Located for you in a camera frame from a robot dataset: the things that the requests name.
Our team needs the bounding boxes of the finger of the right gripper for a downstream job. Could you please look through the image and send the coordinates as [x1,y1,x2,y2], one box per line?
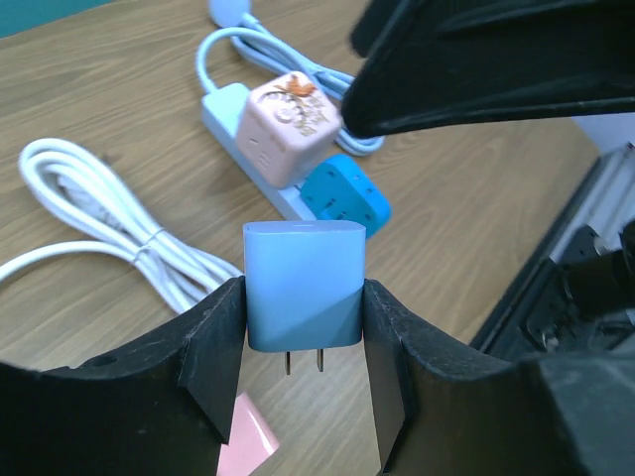
[341,0,634,138]

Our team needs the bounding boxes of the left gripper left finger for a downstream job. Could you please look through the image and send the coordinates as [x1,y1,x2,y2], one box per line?
[1,279,246,475]

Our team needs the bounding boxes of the light blue cube adapter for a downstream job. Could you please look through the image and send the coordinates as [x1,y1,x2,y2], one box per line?
[243,220,366,368]

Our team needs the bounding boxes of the white coiled cable of orange strip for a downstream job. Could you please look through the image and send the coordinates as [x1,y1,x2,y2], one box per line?
[0,137,244,316]

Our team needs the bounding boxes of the light blue power strip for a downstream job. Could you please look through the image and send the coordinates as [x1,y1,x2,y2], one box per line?
[201,83,317,220]

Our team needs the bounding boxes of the teal power strip with USB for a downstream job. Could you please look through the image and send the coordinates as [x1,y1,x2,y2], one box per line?
[0,0,109,38]

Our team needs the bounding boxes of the light blue coiled cable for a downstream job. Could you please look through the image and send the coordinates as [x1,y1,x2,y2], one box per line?
[195,0,386,158]

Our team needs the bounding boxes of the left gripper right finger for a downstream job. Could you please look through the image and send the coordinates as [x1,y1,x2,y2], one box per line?
[363,280,634,475]

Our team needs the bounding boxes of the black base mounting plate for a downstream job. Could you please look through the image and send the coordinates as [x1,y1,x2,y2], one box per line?
[471,144,634,360]

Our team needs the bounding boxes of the pink cube adapter with deer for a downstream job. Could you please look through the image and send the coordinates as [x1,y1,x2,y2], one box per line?
[238,71,342,189]

